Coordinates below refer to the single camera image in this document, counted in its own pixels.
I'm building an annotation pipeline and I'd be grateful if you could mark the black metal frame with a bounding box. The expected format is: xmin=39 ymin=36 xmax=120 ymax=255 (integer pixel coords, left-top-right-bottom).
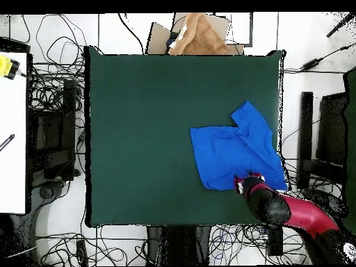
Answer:
xmin=27 ymin=79 xmax=81 ymax=181

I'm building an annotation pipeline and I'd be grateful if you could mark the brown towel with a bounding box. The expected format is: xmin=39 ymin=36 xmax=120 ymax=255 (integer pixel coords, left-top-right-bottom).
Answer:
xmin=167 ymin=12 xmax=231 ymax=56

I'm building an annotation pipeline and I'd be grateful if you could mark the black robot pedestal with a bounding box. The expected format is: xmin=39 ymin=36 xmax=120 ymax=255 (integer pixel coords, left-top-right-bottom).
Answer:
xmin=146 ymin=225 xmax=212 ymax=266

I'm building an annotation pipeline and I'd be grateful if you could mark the black cable tangle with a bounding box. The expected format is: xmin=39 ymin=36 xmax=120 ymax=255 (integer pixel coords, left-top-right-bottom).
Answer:
xmin=280 ymin=158 xmax=344 ymax=195
xmin=208 ymin=223 xmax=312 ymax=265
xmin=23 ymin=13 xmax=87 ymax=115
xmin=35 ymin=227 xmax=148 ymax=266

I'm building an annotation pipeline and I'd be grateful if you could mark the yellow and black tool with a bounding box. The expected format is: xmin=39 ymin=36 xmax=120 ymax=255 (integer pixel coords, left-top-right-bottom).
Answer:
xmin=0 ymin=54 xmax=21 ymax=81

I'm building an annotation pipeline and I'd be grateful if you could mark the blue shirt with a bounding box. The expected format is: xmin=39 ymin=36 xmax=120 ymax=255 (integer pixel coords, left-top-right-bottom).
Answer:
xmin=189 ymin=100 xmax=289 ymax=192

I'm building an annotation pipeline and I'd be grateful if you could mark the dark green table cloth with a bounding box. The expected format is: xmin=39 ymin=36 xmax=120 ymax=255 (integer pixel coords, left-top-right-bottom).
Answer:
xmin=83 ymin=45 xmax=286 ymax=228

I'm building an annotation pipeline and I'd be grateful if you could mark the black marker pen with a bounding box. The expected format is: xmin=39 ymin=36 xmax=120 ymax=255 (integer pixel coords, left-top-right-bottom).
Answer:
xmin=0 ymin=133 xmax=15 ymax=152

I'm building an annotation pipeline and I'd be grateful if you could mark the black rod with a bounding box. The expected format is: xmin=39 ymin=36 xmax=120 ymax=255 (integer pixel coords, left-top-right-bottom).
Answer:
xmin=325 ymin=12 xmax=356 ymax=38

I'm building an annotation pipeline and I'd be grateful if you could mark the cardboard box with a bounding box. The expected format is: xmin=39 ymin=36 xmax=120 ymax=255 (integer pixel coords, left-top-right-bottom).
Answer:
xmin=146 ymin=12 xmax=245 ymax=56

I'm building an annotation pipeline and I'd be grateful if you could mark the black power adapter with cable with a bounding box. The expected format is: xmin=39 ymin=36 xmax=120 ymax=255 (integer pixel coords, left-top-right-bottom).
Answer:
xmin=283 ymin=41 xmax=356 ymax=74

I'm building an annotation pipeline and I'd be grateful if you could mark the white table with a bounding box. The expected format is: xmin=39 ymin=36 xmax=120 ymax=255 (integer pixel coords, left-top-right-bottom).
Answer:
xmin=0 ymin=51 xmax=29 ymax=215

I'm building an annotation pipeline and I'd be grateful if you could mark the black chair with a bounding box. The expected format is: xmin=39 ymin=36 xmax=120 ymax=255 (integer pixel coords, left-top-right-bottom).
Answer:
xmin=298 ymin=91 xmax=348 ymax=181

